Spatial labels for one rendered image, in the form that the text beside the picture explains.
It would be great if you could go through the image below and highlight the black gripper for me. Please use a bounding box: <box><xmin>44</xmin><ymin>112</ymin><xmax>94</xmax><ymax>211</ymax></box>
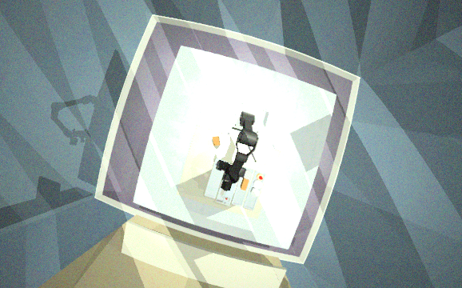
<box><xmin>216</xmin><ymin>160</ymin><xmax>246</xmax><ymax>178</ymax></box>

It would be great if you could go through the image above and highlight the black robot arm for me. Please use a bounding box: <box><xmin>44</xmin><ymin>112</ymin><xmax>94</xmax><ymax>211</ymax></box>
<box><xmin>221</xmin><ymin>111</ymin><xmax>259</xmax><ymax>191</ymax></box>

